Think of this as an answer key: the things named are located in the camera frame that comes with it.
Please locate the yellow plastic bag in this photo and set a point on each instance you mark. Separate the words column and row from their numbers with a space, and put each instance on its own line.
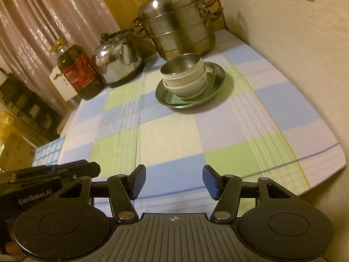
column 5, row 125

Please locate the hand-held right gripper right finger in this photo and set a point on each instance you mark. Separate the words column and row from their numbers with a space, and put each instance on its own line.
column 210, row 181

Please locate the steel bowl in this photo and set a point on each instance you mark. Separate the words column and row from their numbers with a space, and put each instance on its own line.
column 185, row 61

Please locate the cream ridged round bowl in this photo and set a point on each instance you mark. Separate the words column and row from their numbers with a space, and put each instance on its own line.
column 177, row 79

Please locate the large steel basin plate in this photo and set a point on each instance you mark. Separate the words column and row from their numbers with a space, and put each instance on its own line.
column 215, row 79

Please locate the cardboard box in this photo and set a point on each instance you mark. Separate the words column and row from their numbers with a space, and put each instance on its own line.
column 16, row 152

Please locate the stainless steel steamer pot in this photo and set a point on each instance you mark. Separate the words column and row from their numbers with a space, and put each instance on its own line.
column 180, row 32

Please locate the checked tablecloth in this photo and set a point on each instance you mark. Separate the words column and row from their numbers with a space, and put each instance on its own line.
column 218, row 142

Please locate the blue patterned towel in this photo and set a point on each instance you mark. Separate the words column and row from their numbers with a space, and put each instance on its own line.
column 50, row 150

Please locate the white ceramic bowl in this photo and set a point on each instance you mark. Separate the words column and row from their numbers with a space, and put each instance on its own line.
column 188, row 91

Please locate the cooking oil bottle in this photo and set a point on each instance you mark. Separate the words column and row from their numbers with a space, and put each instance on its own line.
column 79, row 76

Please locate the green square plate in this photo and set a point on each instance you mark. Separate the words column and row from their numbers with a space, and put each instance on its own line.
column 174, row 99

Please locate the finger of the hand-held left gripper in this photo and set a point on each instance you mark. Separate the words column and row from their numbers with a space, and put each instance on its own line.
column 76, row 169

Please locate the black folding rack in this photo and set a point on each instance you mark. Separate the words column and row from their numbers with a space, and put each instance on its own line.
column 30, row 106

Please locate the person's left hand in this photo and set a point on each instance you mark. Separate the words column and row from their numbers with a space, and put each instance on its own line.
column 13, row 251

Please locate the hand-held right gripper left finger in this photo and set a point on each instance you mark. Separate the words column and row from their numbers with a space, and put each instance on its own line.
column 137, row 181

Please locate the beige curtain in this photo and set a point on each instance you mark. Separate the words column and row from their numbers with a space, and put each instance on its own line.
column 41, row 19

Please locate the stainless steel kettle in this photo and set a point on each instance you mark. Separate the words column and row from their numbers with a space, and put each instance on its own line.
column 117, row 62

